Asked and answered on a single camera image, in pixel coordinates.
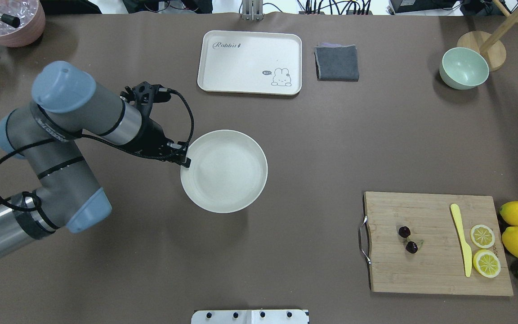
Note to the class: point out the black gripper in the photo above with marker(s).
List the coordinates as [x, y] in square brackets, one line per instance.
[152, 137]

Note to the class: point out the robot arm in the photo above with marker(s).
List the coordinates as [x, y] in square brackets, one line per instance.
[68, 104]

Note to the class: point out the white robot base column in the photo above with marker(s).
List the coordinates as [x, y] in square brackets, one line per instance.
[257, 316]

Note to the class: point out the cream rabbit tray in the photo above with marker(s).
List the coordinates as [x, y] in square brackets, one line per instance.
[251, 62]

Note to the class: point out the round cream plate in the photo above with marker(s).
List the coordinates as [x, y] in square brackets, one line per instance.
[227, 173]

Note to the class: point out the grey folded cloth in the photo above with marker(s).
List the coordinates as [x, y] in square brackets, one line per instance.
[336, 62]

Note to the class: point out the pink bowl of ice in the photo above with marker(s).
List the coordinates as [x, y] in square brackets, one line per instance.
[22, 22]

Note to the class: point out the bamboo cutting board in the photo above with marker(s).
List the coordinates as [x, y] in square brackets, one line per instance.
[438, 267]

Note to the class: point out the mint green bowl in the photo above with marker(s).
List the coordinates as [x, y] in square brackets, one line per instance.
[463, 69]

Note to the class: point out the yellow plastic knife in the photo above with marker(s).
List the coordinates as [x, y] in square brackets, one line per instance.
[465, 248]

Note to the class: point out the lemon slice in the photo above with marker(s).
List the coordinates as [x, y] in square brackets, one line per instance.
[486, 263]
[482, 236]

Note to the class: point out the wooden mug tree stand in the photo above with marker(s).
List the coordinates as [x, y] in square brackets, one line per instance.
[488, 45]

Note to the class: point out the aluminium frame post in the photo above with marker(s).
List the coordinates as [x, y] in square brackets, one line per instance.
[252, 10]

